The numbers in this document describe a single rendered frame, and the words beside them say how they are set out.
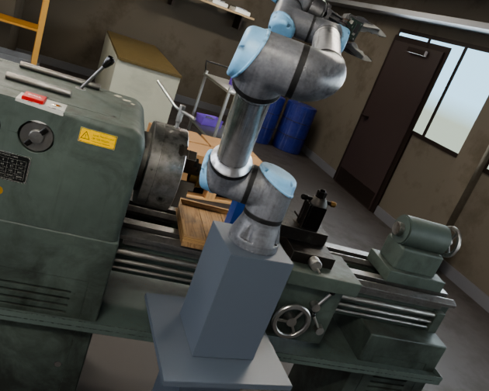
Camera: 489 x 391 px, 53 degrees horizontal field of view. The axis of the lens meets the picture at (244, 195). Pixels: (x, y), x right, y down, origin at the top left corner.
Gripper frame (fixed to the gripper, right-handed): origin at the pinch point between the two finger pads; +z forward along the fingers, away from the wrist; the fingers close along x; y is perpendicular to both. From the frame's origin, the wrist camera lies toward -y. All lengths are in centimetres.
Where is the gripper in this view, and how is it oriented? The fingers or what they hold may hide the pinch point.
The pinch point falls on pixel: (374, 47)
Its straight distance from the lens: 161.4
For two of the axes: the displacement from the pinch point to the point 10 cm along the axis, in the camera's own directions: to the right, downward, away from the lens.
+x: 4.7, -8.4, -2.5
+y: 0.7, 3.2, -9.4
